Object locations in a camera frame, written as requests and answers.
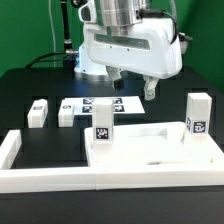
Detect black tag marker plate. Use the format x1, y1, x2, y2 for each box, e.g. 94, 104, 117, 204
73, 96, 145, 115

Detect white thin cable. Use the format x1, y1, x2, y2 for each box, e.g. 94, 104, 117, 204
48, 0, 58, 53

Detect white U-shaped obstacle fence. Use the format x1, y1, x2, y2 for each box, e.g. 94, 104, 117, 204
0, 130, 224, 194

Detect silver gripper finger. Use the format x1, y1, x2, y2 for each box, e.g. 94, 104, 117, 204
106, 66, 124, 91
143, 76, 159, 101

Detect white desk top tray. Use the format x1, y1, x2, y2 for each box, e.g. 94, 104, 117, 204
84, 122, 224, 167

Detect black post with connector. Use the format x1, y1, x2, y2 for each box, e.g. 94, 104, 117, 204
60, 0, 76, 70

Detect black cable bundle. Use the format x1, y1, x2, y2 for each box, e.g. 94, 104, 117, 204
24, 51, 76, 69

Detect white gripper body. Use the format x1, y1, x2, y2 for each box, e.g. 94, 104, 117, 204
78, 0, 182, 79

